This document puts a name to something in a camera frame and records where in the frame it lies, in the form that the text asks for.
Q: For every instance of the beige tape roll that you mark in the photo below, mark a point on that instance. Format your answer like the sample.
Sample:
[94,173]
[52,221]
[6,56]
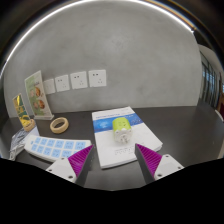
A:
[59,131]

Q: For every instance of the white strip ceiling light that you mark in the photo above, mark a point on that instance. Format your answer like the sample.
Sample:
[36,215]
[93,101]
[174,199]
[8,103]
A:
[33,28]

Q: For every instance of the blank white wall plate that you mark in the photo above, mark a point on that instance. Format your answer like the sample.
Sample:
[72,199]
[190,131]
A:
[49,86]

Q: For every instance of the large green menu stand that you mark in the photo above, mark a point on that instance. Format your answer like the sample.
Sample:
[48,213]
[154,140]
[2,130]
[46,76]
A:
[36,93]

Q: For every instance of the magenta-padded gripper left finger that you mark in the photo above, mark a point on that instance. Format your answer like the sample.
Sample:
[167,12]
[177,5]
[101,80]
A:
[80,161]

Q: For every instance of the white and blue book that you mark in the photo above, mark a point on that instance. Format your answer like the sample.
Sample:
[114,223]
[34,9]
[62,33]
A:
[106,146]

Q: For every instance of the dark-framed glass window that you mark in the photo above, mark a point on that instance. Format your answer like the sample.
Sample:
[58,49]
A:
[210,83]

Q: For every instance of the grey printed magazine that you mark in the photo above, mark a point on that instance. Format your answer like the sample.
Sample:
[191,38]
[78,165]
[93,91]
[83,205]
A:
[18,140]

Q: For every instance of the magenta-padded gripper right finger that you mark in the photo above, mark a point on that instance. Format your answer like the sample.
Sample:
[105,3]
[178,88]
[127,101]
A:
[151,161]

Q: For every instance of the white and green charger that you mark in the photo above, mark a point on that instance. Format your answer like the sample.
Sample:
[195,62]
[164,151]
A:
[120,128]

